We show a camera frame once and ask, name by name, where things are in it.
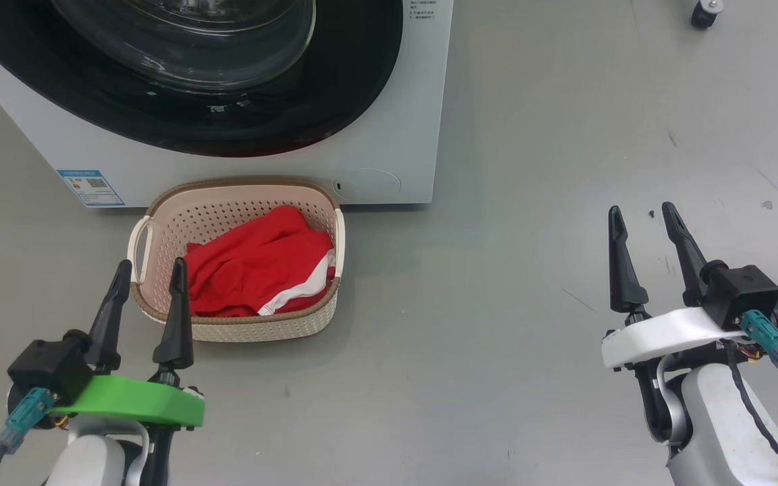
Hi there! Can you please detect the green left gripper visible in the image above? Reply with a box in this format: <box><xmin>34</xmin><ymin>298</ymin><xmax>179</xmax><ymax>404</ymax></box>
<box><xmin>48</xmin><ymin>257</ymin><xmax>205</xmax><ymax>429</ymax></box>

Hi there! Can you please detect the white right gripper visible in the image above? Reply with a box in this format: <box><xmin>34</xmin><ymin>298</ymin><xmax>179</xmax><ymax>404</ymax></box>
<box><xmin>601</xmin><ymin>201</ymin><xmax>748</xmax><ymax>370</ymax></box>

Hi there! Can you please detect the red garment white cuff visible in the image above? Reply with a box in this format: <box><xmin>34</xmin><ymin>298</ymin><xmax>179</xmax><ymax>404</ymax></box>
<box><xmin>183</xmin><ymin>206</ymin><xmax>336</xmax><ymax>318</ymax></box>

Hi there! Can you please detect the round black glass washer door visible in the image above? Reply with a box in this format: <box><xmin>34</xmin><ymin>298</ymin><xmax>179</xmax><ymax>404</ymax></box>
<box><xmin>0</xmin><ymin>0</ymin><xmax>405</xmax><ymax>158</ymax></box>

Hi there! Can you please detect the cream perforated laundry basket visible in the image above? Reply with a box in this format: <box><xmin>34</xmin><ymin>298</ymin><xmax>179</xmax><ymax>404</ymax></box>
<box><xmin>127</xmin><ymin>177</ymin><xmax>346</xmax><ymax>343</ymax></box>

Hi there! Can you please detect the white front-load washing machine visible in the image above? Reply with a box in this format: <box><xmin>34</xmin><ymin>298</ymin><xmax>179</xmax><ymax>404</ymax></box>
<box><xmin>0</xmin><ymin>0</ymin><xmax>454</xmax><ymax>209</ymax></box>

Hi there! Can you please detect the blue energy label sticker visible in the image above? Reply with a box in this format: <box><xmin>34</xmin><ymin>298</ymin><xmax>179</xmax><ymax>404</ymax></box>
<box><xmin>57</xmin><ymin>169</ymin><xmax>125</xmax><ymax>208</ymax></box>

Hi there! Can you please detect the black caster wheel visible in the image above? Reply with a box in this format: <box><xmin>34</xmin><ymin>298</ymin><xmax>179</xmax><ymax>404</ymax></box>
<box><xmin>691</xmin><ymin>0</ymin><xmax>724</xmax><ymax>30</ymax></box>

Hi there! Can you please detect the round drain filter cover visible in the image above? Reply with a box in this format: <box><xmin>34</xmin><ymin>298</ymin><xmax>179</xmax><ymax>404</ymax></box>
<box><xmin>333</xmin><ymin>168</ymin><xmax>403</xmax><ymax>201</ymax></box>

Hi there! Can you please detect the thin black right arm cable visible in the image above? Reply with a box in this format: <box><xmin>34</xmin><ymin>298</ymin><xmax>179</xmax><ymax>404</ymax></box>
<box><xmin>720</xmin><ymin>341</ymin><xmax>778</xmax><ymax>486</ymax></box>

